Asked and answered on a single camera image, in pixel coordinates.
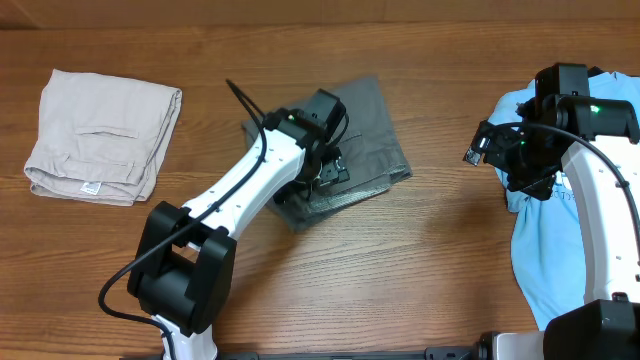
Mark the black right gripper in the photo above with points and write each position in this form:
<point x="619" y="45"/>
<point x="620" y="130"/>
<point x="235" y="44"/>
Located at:
<point x="540" y="185"/>

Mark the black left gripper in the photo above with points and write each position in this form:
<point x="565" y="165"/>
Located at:
<point x="334" y="167"/>

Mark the grey shorts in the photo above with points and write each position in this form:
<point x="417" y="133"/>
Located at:
<point x="371" y="152"/>

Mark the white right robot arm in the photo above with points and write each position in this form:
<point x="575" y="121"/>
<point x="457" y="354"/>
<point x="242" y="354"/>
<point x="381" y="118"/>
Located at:
<point x="595" y="142"/>

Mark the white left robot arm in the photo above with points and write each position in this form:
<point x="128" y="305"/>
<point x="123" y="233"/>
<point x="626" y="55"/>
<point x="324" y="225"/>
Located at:
<point x="183" y="267"/>

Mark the light blue printed t-shirt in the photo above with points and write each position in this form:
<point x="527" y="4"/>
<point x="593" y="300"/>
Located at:
<point x="547" y="252"/>

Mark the folded beige shorts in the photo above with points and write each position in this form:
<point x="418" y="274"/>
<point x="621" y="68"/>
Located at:
<point x="101" y="139"/>

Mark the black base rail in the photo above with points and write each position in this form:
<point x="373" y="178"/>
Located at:
<point x="345" y="355"/>

